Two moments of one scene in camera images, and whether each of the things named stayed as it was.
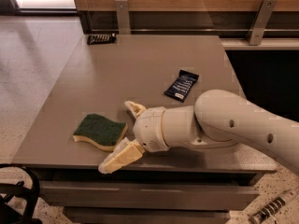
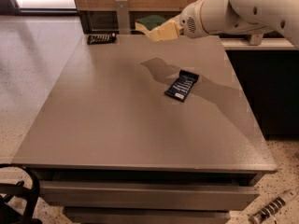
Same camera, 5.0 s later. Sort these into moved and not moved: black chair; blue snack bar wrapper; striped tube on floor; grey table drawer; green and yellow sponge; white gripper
Moved: green and yellow sponge; white gripper
Not moved: striped tube on floor; blue snack bar wrapper; black chair; grey table drawer
